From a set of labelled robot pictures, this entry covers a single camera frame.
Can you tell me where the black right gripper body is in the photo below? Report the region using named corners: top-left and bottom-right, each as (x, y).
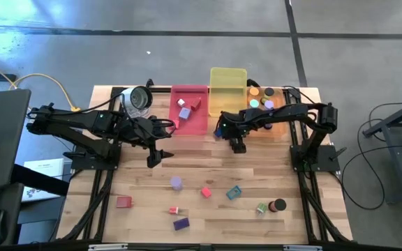
top-left (217, 116), bottom-right (249, 142)

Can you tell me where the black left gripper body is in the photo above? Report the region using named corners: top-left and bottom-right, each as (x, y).
top-left (127, 116), bottom-right (176, 154)

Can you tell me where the lavender wall charger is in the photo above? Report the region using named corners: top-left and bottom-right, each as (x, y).
top-left (177, 107), bottom-right (192, 121)

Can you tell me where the yellow translucent plastic bin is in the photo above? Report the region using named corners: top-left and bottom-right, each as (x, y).
top-left (209, 67), bottom-right (248, 119)

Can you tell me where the teal rectangular box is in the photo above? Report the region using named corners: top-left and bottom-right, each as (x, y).
top-left (225, 185), bottom-right (243, 201)

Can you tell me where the red charger with prongs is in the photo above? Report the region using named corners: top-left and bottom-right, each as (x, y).
top-left (115, 196), bottom-right (134, 209)

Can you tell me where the dark purple rectangular box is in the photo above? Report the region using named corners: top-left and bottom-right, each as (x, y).
top-left (172, 218), bottom-right (191, 231)

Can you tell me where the black hourglass red sand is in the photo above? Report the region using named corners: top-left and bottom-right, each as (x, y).
top-left (267, 198), bottom-right (288, 213)

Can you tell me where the orange translucent plastic bin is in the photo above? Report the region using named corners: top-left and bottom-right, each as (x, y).
top-left (245, 86), bottom-right (289, 138)

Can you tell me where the pink translucent plastic bin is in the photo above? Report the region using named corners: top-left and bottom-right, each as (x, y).
top-left (168, 84), bottom-right (209, 136)

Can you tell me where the white paper booklet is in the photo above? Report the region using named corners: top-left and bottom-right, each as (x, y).
top-left (21, 158), bottom-right (66, 203)

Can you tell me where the black desk leg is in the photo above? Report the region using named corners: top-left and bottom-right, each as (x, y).
top-left (12, 163), bottom-right (70, 197)

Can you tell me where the dark grey side desk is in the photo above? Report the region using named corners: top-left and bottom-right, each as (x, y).
top-left (0, 89), bottom-right (31, 191)

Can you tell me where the dark grey metal table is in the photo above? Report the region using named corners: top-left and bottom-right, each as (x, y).
top-left (361, 96), bottom-right (402, 206)

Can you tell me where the black aluminium table frame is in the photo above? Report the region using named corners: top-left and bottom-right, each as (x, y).
top-left (56, 85), bottom-right (354, 251)

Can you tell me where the silver metal bracket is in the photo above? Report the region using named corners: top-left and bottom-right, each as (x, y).
top-left (283, 245), bottom-right (323, 251)
top-left (88, 243), bottom-right (128, 251)

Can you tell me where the black floor cable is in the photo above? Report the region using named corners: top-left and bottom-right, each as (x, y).
top-left (340, 101), bottom-right (402, 212)

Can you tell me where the yellow floor cable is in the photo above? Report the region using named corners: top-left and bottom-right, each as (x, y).
top-left (0, 57), bottom-right (82, 137)

